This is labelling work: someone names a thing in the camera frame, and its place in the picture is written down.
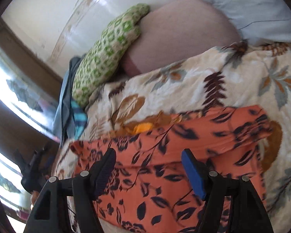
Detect orange floral garment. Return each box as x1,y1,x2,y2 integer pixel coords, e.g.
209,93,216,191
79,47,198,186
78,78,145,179
70,105,271,232

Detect person's left hand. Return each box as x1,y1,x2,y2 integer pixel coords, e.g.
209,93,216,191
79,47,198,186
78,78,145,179
30,174,50,206

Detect blue-grey cloth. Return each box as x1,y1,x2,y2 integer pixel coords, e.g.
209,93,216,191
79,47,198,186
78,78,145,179
52,56,83,147

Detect teal striped garment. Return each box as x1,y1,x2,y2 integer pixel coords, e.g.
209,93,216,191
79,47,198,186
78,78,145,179
71,100,88,140

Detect wooden stained-glass door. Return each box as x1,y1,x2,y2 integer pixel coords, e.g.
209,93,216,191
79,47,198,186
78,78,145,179
0,20,61,232

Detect green checkered pillow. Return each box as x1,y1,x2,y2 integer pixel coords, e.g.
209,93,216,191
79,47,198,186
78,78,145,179
72,3,150,108

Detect floral leaf-print blanket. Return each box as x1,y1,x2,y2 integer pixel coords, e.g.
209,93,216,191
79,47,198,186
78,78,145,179
53,43,291,232

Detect pink bolster cushion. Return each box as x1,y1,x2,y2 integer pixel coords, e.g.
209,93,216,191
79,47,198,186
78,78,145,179
120,0,241,77

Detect grey-blue pillow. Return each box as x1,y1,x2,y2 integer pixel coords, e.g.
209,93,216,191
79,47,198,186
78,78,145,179
204,0,291,46

